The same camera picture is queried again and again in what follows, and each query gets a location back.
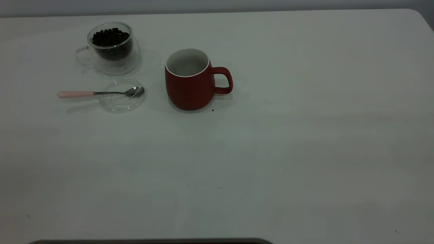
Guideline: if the pink handled metal spoon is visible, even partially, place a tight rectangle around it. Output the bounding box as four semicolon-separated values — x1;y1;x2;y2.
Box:
57;86;145;99

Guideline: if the clear glass lid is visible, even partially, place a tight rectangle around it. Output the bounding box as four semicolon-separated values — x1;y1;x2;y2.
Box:
99;77;146;113

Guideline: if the dark coffee beans pile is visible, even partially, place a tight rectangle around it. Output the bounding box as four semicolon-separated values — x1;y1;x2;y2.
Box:
92;28;133;61

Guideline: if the clear glass cup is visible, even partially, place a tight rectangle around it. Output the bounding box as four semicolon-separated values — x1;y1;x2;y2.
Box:
75;22;141;76

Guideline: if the red ceramic mug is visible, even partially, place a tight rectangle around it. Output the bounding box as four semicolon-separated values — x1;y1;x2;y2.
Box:
165;48;234;111

